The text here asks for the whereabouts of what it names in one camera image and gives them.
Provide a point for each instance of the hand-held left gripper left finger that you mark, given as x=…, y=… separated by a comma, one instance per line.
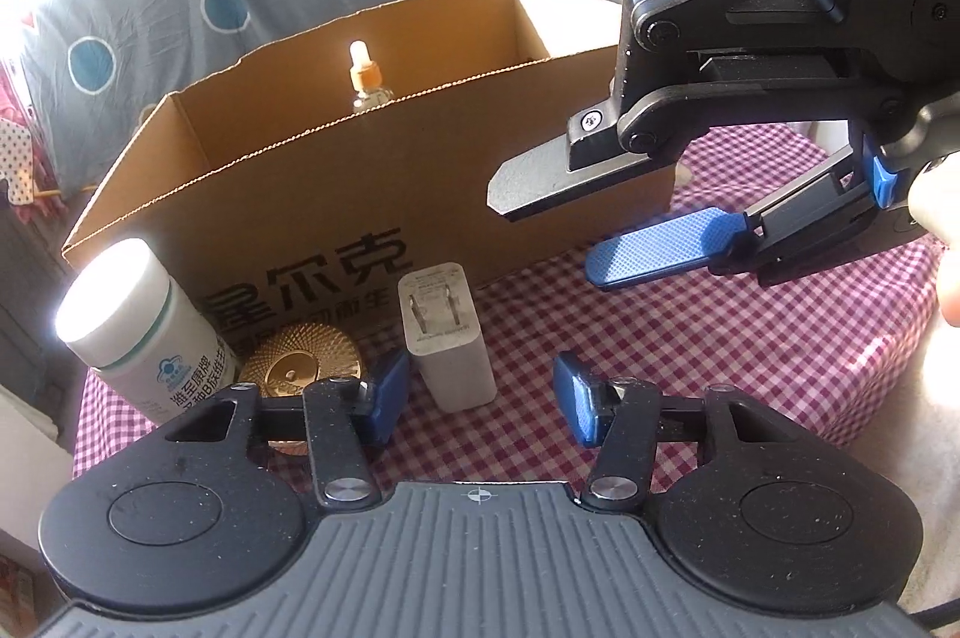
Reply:
x=390, y=394

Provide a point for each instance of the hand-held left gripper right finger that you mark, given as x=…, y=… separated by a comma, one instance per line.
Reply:
x=577, y=402

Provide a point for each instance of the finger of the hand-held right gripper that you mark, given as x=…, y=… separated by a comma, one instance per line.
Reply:
x=652, y=248
x=540, y=173

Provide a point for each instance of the green glass dropper bottle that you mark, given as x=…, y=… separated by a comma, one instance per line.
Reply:
x=366, y=79

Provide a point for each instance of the brown cardboard box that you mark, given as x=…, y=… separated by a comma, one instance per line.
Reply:
x=300, y=195

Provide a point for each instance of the person's right hand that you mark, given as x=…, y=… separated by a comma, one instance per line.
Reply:
x=952, y=293

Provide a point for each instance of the white plug charger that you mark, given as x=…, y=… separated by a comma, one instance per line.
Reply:
x=450, y=345

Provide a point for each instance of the gold patterned jar lid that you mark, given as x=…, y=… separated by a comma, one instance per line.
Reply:
x=300, y=360

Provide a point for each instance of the red checked tablecloth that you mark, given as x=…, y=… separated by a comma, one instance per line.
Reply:
x=712, y=353

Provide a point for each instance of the white plastic pill bottle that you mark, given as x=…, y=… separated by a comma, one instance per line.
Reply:
x=127, y=323

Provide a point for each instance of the red dotted cloth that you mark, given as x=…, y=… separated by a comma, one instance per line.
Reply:
x=22, y=143

